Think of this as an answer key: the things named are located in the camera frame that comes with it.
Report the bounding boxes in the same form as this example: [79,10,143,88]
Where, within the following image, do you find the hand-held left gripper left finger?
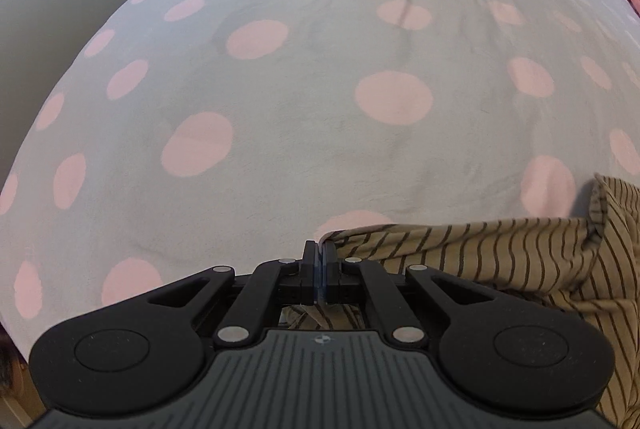
[147,240,320,350]

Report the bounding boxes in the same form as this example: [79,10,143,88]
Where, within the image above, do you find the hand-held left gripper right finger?
[320,243,493,350]

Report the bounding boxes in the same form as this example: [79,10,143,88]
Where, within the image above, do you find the tan striped button shirt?
[282,174,640,429]

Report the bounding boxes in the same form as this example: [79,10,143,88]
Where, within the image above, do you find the polka dot bed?
[0,0,640,410]

